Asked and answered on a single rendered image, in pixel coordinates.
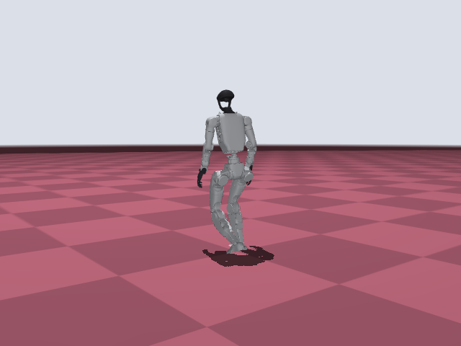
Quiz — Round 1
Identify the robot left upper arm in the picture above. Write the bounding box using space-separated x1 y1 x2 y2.
205 116 219 151

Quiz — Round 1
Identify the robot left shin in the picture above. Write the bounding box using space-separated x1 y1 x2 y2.
211 212 239 246

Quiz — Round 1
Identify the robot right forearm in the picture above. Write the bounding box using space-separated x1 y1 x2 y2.
245 147 256 168

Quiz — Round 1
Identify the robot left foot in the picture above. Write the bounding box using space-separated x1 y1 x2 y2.
226 242 245 254

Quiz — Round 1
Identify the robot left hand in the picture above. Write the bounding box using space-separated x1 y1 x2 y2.
197 168 207 188

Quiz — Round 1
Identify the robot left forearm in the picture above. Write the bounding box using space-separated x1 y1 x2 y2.
200 142 211 172

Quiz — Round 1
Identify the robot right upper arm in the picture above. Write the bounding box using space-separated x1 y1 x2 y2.
243 115 256 149

